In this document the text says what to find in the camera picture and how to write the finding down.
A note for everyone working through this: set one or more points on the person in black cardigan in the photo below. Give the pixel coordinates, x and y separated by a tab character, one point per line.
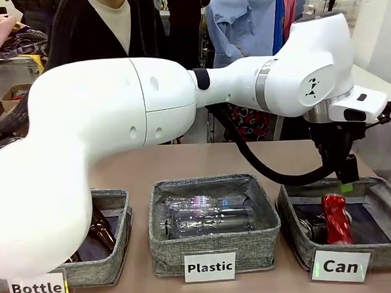
143	24

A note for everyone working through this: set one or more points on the large clear plastic bottle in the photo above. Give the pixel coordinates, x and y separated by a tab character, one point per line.
209	222

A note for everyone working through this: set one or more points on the purple yellow cloth pile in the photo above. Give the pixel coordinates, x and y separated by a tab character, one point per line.
29	47

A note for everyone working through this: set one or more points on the background person in dark clothes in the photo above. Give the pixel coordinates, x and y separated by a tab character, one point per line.
182	29

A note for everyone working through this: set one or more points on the crushed silver can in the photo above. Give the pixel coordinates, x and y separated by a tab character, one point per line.
314	229

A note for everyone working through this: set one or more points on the black red floral skirt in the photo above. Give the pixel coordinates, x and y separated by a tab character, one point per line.
247	124

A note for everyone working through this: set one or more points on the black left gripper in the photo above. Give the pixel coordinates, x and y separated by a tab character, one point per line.
333	139

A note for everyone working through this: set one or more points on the white Can label sign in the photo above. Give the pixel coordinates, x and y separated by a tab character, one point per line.
341	266

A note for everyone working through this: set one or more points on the open cardboard box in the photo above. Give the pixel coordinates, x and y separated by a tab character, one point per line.
12	97

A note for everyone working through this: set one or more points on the clear plastic storage boxes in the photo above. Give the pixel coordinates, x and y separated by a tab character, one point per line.
316	7

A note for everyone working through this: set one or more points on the crushed bottle with blue cap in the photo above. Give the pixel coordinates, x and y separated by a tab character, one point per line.
201	201

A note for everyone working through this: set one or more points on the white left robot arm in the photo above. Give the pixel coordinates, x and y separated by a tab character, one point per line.
114	101

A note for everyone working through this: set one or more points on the white Plastic label sign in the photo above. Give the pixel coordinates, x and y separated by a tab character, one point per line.
210	267

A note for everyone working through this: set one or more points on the figure in light blue shirt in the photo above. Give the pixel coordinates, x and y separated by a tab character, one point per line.
232	26

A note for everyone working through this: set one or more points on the white Bottle label sign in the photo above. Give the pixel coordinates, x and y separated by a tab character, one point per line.
37	287

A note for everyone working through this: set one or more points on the crushed red can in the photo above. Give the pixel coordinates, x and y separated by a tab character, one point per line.
336	219

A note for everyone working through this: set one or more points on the pink hanging garment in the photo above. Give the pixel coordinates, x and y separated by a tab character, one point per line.
289	7

